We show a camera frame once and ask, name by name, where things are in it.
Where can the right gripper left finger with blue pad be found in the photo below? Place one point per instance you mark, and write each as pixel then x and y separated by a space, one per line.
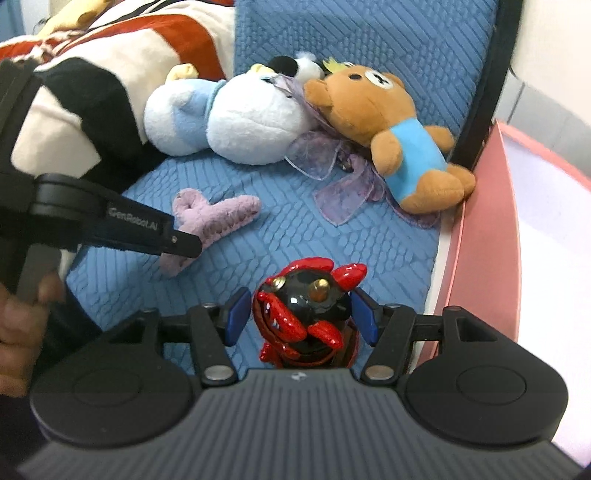
pixel 208 329

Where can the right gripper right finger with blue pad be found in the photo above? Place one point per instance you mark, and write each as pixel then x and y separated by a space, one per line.
pixel 392 330

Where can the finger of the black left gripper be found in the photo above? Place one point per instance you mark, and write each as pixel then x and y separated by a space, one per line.
pixel 129 225

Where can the red black monster figurine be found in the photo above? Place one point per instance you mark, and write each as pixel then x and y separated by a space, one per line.
pixel 304 314

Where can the pink knitted plush toy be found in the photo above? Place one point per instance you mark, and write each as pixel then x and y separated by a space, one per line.
pixel 211 222

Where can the white blue plush toy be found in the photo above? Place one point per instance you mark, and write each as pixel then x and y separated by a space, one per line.
pixel 248 119

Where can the purple sheer ribbon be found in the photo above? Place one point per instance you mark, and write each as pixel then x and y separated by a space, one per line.
pixel 347 178

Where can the brown bear plush blue shirt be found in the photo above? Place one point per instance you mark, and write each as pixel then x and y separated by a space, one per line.
pixel 374 109

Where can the person's left hand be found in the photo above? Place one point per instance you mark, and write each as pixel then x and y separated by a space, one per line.
pixel 22 328

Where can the red white black blanket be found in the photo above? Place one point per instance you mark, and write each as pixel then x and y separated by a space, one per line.
pixel 86 119

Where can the pink storage box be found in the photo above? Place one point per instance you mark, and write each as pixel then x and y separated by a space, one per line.
pixel 517 255

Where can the yellow plush toy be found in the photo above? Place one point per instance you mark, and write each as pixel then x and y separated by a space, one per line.
pixel 75 15

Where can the black white panda plush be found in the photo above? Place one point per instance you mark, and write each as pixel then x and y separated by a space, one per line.
pixel 303 66

